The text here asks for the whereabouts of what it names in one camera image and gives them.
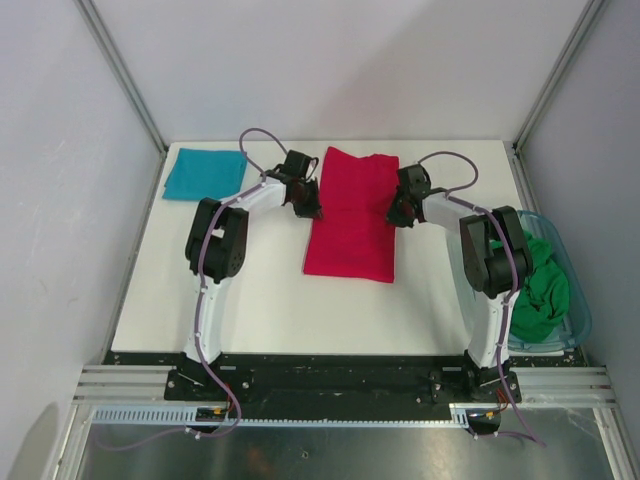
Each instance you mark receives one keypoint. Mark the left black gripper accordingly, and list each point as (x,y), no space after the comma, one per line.
(312,210)

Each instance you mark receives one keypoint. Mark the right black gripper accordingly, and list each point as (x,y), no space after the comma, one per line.
(394,217)

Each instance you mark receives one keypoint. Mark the red t shirt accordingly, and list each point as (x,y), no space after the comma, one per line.
(353,238)

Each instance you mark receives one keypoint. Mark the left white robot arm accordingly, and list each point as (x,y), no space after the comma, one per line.
(217,241)

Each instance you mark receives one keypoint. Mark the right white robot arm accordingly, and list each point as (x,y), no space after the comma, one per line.
(489,252)

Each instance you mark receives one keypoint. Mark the folded teal t shirt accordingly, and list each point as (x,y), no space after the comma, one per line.
(199,174)

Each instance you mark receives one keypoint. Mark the green t shirt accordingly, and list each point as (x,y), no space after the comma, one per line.
(544,300)

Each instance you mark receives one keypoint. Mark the translucent blue plastic bin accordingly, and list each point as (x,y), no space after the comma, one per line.
(577,324)

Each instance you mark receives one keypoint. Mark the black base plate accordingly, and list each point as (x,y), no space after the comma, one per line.
(252,376)

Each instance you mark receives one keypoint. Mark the white slotted cable duct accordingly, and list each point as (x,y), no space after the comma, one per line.
(192,417)

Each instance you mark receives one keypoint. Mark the right aluminium frame post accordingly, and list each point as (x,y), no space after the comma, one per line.
(576,41)

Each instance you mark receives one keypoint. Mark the aluminium frame post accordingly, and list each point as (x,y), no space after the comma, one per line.
(119,69)
(576,41)

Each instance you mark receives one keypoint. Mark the left aluminium frame post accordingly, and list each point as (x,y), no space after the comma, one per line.
(119,69)

